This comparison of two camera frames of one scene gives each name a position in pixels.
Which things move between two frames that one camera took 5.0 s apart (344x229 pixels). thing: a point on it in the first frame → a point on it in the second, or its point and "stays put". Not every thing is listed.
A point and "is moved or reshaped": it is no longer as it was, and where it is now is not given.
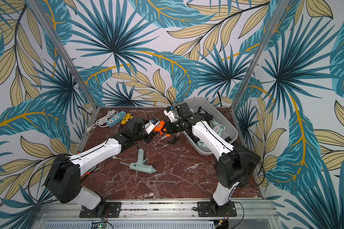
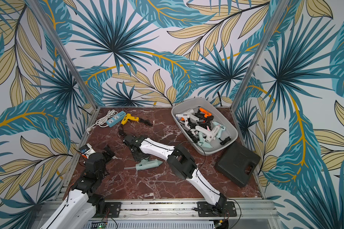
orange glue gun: (158, 128) → (207, 114)
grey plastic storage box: (219, 123) stays put
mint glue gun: (221, 127) stays put
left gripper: (150, 137) → (108, 151)
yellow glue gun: (126, 119) stays put
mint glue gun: (140, 165) is moved or reshaped
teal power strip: (114, 119) stays put
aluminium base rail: (255, 214) stays put
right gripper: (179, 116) → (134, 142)
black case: (246, 161) stays put
